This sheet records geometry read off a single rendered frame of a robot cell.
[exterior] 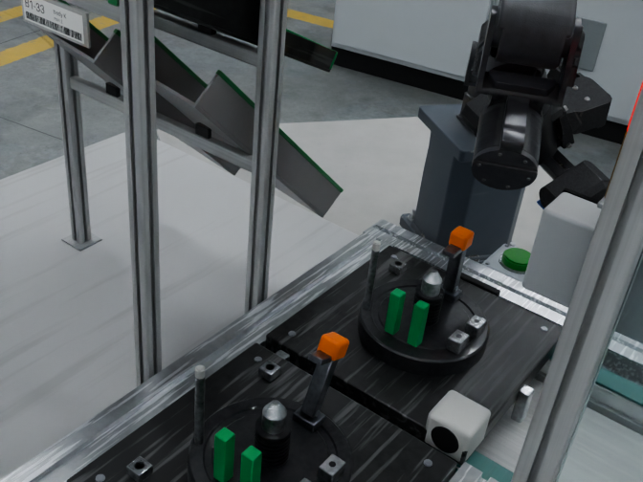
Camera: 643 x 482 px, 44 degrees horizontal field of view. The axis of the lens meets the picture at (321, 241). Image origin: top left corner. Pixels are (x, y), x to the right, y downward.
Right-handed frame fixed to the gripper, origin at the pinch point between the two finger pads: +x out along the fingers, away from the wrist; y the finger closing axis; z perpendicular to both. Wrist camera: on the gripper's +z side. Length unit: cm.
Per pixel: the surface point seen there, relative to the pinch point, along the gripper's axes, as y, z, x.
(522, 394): -17.2, -14.8, 5.9
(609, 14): 179, 128, 188
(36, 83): 281, -99, 128
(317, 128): 61, -14, 35
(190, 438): -11.4, -42.6, -11.8
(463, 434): -20.8, -22.0, -2.4
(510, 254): 3.1, -4.7, 15.6
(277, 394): -9.1, -34.9, -6.3
